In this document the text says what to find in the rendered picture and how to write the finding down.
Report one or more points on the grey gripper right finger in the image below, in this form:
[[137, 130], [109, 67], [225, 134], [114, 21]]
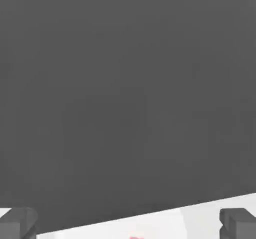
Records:
[[238, 225]]

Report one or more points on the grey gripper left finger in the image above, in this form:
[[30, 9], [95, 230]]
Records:
[[17, 224]]

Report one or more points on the small red cube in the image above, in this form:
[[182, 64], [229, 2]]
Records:
[[136, 237]]

